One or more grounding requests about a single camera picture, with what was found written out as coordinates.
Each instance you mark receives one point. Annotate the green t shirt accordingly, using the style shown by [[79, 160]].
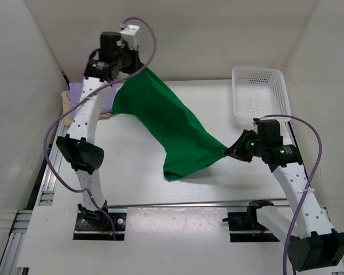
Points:
[[189, 147]]

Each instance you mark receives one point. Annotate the front aluminium table rail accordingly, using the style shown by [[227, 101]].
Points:
[[241, 203]]

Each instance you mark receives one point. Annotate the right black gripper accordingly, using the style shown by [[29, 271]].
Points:
[[240, 146]]

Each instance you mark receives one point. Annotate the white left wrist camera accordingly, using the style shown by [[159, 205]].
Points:
[[130, 34]]

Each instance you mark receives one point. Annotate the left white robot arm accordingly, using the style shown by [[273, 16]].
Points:
[[78, 145]]

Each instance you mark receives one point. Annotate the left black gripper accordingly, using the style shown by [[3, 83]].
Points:
[[135, 61]]

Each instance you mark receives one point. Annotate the aluminium frame rail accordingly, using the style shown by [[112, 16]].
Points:
[[23, 172]]

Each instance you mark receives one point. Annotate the white plastic basket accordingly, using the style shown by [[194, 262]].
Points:
[[258, 92]]

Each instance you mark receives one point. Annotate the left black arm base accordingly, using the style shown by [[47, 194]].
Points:
[[90, 231]]

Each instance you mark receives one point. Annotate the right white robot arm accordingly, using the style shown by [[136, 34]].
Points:
[[310, 239]]

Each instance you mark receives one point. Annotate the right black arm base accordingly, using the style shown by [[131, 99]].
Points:
[[243, 230]]

